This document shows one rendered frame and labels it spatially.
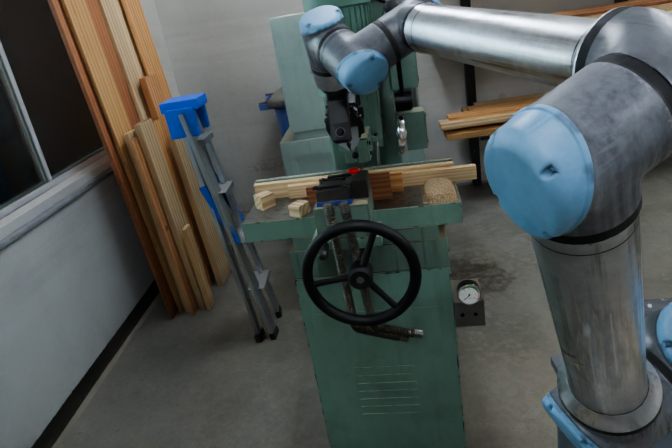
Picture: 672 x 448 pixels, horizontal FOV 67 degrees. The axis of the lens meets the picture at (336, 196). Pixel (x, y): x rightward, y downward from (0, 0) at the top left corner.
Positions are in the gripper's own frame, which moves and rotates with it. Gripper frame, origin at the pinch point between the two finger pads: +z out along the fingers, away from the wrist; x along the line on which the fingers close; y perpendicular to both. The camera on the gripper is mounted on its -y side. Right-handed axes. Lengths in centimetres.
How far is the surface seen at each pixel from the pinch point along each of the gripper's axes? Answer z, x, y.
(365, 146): 9.4, -2.6, 9.3
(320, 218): 8.7, 9.0, -14.5
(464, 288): 32.3, -25.0, -24.2
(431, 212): 18.2, -18.5, -8.9
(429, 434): 84, -11, -47
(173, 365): 122, 104, -5
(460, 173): 22.1, -28.0, 6.7
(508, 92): 162, -84, 196
